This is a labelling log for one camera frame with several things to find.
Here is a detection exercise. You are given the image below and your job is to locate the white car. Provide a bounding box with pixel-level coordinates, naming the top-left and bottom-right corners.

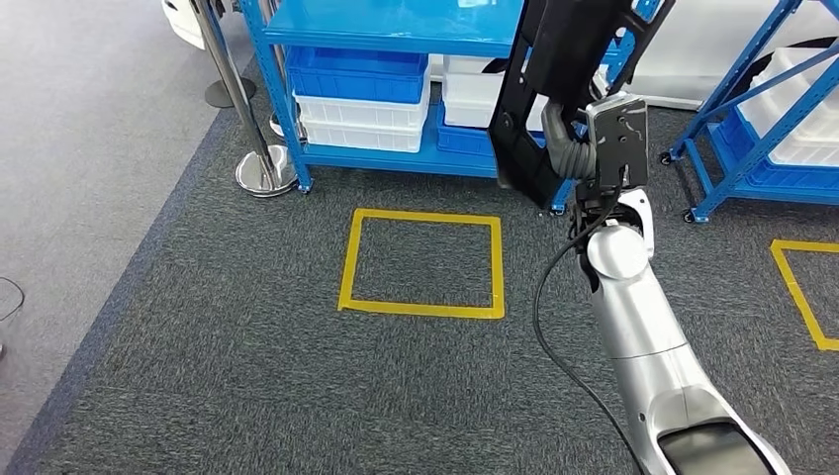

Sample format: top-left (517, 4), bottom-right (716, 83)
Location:
top-left (160, 0), bottom-right (839, 112)

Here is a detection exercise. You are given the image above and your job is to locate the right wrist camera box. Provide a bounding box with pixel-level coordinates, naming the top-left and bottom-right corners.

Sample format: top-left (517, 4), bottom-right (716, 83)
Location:
top-left (585, 92), bottom-right (650, 191)

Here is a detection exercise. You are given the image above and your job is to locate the yellow floor tape square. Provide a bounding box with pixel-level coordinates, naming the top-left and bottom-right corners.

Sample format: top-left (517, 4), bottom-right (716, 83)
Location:
top-left (770, 238), bottom-right (839, 352)
top-left (336, 207), bottom-right (508, 322)

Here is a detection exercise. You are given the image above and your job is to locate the black stanchion with round base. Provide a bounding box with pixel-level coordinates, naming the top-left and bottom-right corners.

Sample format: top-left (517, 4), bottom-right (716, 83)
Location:
top-left (204, 77), bottom-right (258, 110)

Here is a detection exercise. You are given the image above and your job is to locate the black plastic plate frame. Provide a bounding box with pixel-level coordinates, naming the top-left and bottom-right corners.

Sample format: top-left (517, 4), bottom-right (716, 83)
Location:
top-left (488, 0), bottom-right (678, 213)

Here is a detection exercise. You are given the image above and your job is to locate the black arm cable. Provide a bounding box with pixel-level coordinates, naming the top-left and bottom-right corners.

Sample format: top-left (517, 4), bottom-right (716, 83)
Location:
top-left (531, 190), bottom-right (650, 475)

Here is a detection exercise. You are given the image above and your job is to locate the blue metal shelf rack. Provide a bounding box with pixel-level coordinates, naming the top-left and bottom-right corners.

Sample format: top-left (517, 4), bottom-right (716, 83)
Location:
top-left (660, 0), bottom-right (839, 226)
top-left (236, 0), bottom-right (665, 217)

